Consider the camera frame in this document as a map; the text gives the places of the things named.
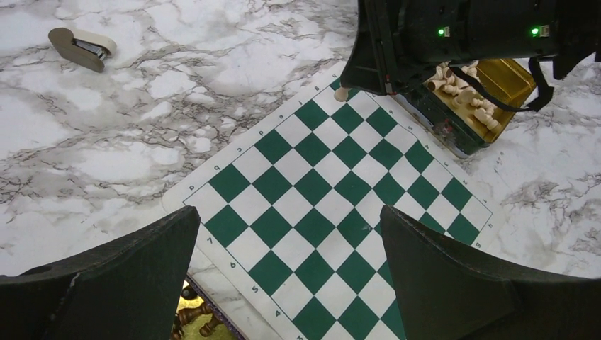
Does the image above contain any white chess piece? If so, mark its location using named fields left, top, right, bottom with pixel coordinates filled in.
left=473, top=108, right=502, bottom=133
left=334, top=86, right=349, bottom=102

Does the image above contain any gold tin with white pieces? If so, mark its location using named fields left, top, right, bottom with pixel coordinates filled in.
left=395, top=59, right=537, bottom=159

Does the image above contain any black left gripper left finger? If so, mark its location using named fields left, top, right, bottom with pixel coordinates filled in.
left=1, top=206, right=201, bottom=339

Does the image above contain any green white chess mat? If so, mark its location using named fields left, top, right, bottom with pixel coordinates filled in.
left=162, top=64, right=505, bottom=339

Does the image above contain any dark brown chess piece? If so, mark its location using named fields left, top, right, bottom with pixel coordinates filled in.
left=174, top=302, right=213, bottom=326

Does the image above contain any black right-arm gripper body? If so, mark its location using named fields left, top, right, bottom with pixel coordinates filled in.
left=340, top=0, right=600, bottom=95

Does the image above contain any white chess piece in tin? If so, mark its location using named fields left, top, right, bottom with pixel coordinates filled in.
left=473, top=108, right=502, bottom=133

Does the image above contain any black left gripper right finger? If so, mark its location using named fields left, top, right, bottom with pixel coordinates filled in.
left=380, top=205, right=600, bottom=339

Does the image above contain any gold tin with dark pieces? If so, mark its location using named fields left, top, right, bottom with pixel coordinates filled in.
left=169, top=279, right=244, bottom=339

